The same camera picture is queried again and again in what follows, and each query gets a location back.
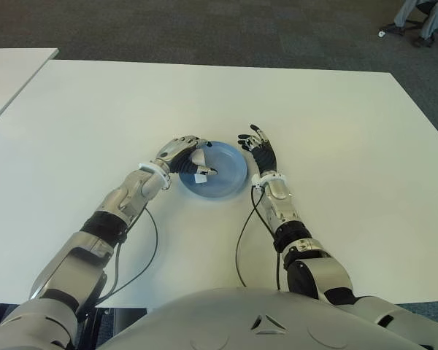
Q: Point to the person in grey trousers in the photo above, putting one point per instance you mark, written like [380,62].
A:
[432,20]

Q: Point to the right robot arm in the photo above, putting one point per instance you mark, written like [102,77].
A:
[319,273]

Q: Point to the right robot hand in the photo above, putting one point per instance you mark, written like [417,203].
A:
[264,156]

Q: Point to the blue round plate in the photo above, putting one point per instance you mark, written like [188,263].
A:
[230,175]

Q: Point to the grey robot torso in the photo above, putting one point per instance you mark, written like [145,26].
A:
[222,321]

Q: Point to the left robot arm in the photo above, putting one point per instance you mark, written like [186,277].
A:
[76,262]

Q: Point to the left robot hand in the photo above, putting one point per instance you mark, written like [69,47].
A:
[175,155]

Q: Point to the black table leg frame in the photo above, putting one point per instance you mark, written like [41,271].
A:
[131,312]

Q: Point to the white office table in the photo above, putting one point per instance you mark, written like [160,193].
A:
[7,73]

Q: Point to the black office chair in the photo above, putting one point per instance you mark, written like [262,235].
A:
[392,27]

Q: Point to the white cube charger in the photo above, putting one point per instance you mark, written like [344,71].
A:
[199,156]

